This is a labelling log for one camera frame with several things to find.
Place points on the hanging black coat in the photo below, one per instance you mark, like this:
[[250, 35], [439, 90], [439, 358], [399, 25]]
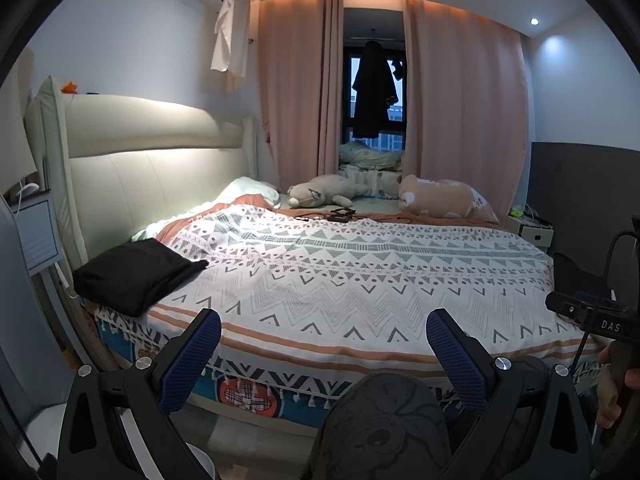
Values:
[[372, 95]]

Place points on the hanging white shirt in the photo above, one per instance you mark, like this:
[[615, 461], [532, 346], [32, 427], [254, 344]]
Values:
[[230, 35]]

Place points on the small orange object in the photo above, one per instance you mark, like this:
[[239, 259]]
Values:
[[69, 87]]

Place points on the geometric patterned blanket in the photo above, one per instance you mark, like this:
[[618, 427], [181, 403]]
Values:
[[350, 285]]

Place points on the peach plush toy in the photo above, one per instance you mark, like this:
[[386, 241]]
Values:
[[440, 197]]

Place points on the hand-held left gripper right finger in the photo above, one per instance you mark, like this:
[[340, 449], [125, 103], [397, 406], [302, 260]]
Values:
[[452, 355]]

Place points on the white bedside cabinet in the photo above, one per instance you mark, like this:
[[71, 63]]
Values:
[[535, 232]]

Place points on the person's patterned trouser knee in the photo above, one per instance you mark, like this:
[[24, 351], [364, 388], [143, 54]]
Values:
[[380, 430]]

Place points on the pale green pillow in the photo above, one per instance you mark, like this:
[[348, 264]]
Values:
[[247, 190]]

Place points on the plaid flower bed skirt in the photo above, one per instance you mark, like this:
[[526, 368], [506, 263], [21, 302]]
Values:
[[245, 392]]

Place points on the small dark hanging garment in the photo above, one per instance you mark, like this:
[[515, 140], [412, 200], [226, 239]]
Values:
[[397, 67]]

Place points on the grey nightstand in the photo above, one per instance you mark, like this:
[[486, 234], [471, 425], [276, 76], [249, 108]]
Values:
[[35, 235]]

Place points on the crumpled bedding pile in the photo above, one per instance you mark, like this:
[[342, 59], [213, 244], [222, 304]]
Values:
[[365, 157]]

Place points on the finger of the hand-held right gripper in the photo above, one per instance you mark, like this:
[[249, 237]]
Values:
[[570, 305], [575, 272]]

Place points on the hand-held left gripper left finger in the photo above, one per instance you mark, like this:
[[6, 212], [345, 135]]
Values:
[[192, 355]]

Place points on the black jacket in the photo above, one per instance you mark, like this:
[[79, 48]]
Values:
[[135, 275]]

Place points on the pink curtain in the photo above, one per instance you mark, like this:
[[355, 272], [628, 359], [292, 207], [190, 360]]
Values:
[[465, 100], [295, 95]]

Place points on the person's right hand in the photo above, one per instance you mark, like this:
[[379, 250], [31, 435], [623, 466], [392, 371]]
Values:
[[607, 390]]

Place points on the grey plush toy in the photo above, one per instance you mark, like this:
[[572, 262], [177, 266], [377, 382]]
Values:
[[320, 192]]

